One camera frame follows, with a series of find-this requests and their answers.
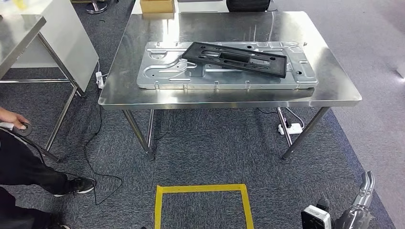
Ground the white power strip cable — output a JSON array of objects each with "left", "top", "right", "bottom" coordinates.
[
  {"left": 285, "top": 107, "right": 305, "bottom": 130},
  {"left": 96, "top": 62, "right": 109, "bottom": 79}
]

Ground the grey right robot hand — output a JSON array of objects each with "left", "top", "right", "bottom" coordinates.
[{"left": 332, "top": 170, "right": 376, "bottom": 229}]

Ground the brown cardboard box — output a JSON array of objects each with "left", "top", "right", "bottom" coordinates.
[{"left": 140, "top": 0, "right": 175, "bottom": 14}]

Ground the chrome stanchion base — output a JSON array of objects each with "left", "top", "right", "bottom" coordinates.
[{"left": 85, "top": 0, "right": 108, "bottom": 14}]

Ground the steel side table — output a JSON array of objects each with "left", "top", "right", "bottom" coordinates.
[{"left": 0, "top": 14, "right": 86, "bottom": 162}]

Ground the black power cable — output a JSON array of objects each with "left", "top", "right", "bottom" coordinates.
[
  {"left": 83, "top": 88, "right": 104, "bottom": 173},
  {"left": 256, "top": 107, "right": 290, "bottom": 128}
]

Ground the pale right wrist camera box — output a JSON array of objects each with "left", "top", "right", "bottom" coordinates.
[{"left": 300, "top": 198, "right": 332, "bottom": 229}]

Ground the stainless steel workbench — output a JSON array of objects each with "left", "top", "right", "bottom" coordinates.
[{"left": 98, "top": 11, "right": 363, "bottom": 160}]

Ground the person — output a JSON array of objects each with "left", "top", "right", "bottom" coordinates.
[{"left": 0, "top": 107, "right": 96, "bottom": 229}]

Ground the black zip case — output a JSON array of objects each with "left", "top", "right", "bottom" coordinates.
[{"left": 226, "top": 0, "right": 271, "bottom": 12}]

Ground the stamped metal plate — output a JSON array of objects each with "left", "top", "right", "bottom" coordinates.
[{"left": 137, "top": 41, "right": 319, "bottom": 90}]

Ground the person's left hand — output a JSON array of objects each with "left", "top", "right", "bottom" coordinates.
[{"left": 0, "top": 107, "right": 31, "bottom": 130}]

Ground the black plastic panel part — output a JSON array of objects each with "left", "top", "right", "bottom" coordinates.
[{"left": 181, "top": 42, "right": 288, "bottom": 79}]

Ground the round handheld stop button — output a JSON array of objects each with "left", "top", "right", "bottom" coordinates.
[{"left": 0, "top": 121, "right": 33, "bottom": 137}]

